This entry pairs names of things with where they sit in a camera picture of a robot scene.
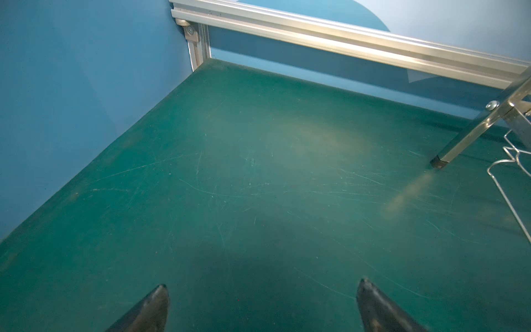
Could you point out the stainless steel dish rack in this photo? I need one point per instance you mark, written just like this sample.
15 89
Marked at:
511 107

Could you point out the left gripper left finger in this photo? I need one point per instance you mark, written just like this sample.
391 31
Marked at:
149 314

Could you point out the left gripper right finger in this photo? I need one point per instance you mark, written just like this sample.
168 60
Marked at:
380 313

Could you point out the rear aluminium frame bar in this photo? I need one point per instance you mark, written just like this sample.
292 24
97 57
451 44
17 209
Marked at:
355 41

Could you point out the left aluminium frame post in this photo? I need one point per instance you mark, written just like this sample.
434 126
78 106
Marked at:
198 39

